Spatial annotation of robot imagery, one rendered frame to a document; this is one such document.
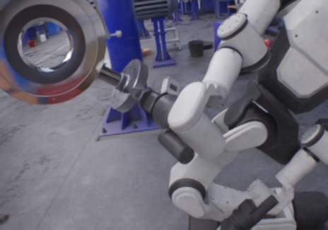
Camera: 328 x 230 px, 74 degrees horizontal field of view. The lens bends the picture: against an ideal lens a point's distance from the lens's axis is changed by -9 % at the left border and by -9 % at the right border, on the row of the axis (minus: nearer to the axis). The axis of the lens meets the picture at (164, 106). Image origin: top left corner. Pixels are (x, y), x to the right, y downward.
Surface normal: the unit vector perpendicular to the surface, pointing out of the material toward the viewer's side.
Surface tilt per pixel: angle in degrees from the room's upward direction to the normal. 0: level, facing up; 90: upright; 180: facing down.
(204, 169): 90
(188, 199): 90
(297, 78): 76
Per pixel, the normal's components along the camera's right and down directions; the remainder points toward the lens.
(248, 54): -0.14, 0.63
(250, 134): -0.11, 0.44
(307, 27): -0.39, 0.22
